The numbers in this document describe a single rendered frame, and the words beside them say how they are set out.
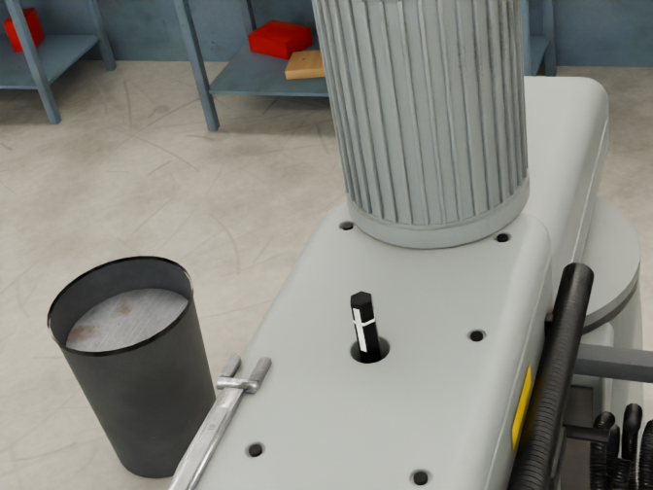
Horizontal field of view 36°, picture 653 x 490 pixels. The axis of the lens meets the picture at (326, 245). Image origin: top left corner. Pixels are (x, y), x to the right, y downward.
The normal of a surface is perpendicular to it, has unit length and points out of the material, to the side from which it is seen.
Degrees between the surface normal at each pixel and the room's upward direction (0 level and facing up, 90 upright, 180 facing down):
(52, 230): 0
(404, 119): 90
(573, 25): 90
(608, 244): 0
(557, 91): 9
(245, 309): 0
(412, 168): 90
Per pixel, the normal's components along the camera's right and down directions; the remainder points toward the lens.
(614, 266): -0.16, -0.80
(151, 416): 0.22, 0.60
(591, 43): -0.33, 0.60
